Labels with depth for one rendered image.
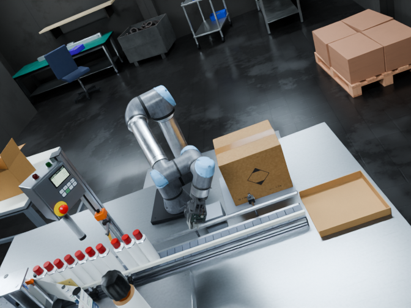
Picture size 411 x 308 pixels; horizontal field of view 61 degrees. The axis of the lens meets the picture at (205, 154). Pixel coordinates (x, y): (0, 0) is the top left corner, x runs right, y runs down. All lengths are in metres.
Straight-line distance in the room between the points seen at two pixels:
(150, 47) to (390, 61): 4.60
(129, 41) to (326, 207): 6.14
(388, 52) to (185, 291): 3.12
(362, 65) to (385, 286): 2.77
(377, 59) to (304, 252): 2.73
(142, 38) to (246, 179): 5.77
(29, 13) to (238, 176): 7.64
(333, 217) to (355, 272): 0.28
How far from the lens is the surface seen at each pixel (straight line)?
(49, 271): 1.79
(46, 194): 1.51
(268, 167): 1.67
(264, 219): 1.64
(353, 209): 1.66
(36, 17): 8.82
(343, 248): 1.54
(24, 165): 3.28
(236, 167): 1.64
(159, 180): 1.39
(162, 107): 1.64
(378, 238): 1.57
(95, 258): 1.69
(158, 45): 7.16
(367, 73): 3.96
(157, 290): 1.62
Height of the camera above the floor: 2.07
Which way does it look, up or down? 33 degrees down
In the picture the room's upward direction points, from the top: 24 degrees counter-clockwise
